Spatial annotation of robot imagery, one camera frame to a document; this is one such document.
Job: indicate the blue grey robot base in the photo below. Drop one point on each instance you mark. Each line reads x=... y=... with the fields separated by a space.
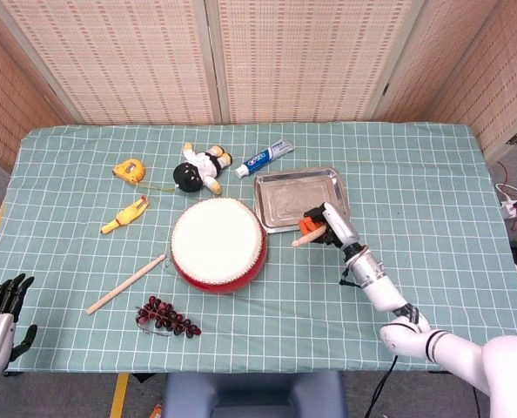
x=254 y=394

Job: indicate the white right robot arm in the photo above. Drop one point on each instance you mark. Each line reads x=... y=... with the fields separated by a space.
x=450 y=344

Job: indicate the stainless steel tray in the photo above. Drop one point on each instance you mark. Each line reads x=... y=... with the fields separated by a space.
x=284 y=196

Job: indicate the red drum with white skin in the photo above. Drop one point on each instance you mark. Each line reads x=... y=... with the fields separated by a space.
x=217 y=239

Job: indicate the yellow tape measure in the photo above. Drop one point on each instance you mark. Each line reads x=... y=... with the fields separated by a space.
x=129 y=170

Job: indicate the white power strip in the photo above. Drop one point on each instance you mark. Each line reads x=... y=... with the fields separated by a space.
x=516 y=210

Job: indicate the green checkered tablecloth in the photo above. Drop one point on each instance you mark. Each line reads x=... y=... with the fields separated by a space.
x=415 y=196

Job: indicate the dark red grape bunch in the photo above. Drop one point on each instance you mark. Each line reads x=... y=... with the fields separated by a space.
x=165 y=315

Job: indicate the blue white toothpaste tube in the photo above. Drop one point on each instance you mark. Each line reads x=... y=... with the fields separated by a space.
x=263 y=158

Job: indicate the black white plush doll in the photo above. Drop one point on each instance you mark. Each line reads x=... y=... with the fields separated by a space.
x=197 y=167

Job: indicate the wooden drumstick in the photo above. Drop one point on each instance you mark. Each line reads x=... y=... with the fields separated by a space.
x=125 y=284
x=305 y=239

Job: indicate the yellow rubber chicken toy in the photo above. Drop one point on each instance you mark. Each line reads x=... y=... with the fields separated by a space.
x=125 y=215

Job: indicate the bamboo folding screen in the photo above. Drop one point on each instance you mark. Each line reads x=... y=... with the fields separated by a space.
x=132 y=56

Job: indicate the orange-tipped silver right robot hand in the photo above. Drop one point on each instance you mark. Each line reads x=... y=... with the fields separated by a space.
x=339 y=224

